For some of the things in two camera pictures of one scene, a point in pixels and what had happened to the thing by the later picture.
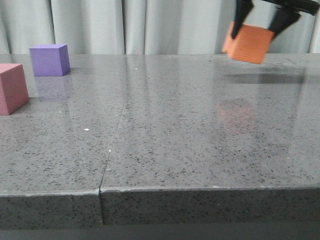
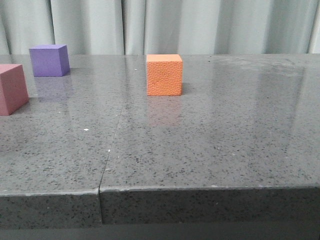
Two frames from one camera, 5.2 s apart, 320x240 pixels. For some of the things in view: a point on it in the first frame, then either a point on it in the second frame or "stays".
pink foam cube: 13,88 stays
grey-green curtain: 105,27 stays
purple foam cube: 50,60 stays
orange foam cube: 250,44 -> 164,74
